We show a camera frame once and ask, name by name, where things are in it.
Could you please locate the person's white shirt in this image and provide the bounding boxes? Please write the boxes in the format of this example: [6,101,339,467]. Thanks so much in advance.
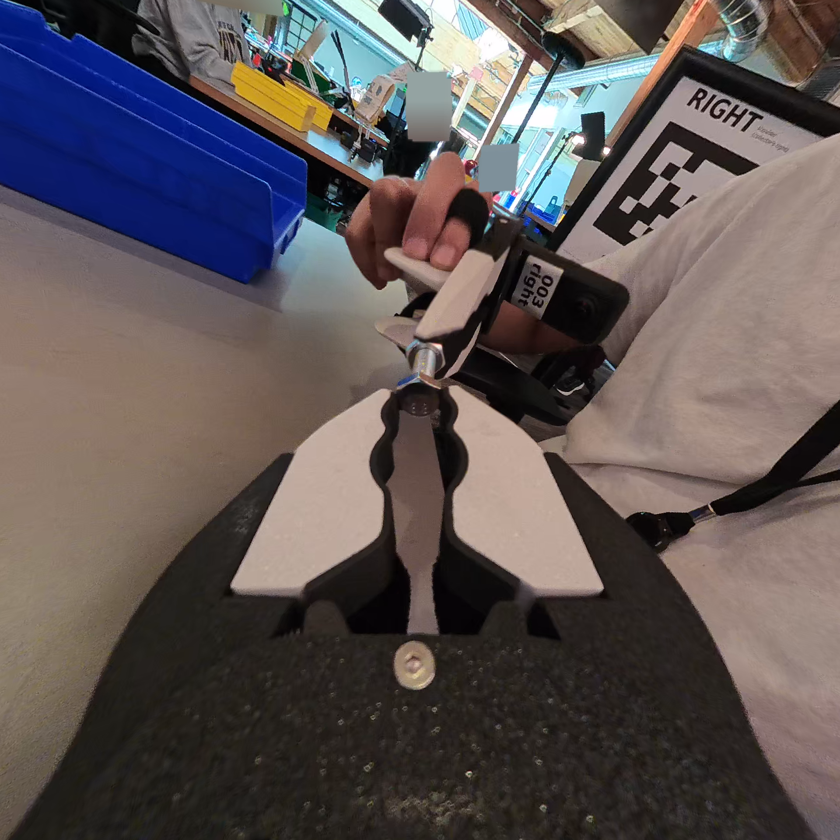
[563,134,840,840]

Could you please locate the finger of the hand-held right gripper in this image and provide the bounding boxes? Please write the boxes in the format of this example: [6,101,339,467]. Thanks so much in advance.
[436,298,503,385]
[413,249,514,358]

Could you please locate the steel hex bolt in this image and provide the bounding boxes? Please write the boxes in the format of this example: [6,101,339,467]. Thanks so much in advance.
[394,351,454,421]

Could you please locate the black studio light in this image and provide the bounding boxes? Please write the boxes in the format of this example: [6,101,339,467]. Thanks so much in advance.
[377,0,435,37]

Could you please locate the person's right forearm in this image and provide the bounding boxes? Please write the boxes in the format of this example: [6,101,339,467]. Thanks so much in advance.
[479,302,595,358]

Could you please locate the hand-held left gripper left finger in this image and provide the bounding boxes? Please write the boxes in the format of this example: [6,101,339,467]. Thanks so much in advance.
[230,387,403,599]

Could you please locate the silver spiral duct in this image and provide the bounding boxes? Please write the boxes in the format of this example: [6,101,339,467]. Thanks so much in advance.
[714,0,773,64]

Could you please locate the wooden work table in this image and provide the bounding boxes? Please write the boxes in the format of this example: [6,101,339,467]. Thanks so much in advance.
[189,72,389,191]

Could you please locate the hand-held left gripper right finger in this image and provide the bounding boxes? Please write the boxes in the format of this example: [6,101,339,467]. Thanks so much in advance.
[438,386,605,601]

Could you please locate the black lamp stand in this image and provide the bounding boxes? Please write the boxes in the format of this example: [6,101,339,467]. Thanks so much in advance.
[497,33,586,191]

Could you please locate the blue plastic bin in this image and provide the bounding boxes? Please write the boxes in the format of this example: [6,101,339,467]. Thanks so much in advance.
[0,0,308,284]

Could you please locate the stacked yellow bins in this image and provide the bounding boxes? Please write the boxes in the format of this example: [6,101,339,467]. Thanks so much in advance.
[231,61,334,135]

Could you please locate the grey desk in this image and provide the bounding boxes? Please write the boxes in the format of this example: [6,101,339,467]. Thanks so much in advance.
[0,184,454,815]

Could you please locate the black-framed marker sign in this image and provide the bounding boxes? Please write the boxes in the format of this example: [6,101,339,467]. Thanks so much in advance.
[554,46,840,263]

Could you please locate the black lanyard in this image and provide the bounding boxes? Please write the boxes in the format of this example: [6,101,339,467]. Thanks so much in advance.
[625,400,840,552]

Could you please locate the person's right hand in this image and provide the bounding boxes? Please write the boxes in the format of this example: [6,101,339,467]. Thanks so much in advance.
[346,154,492,291]

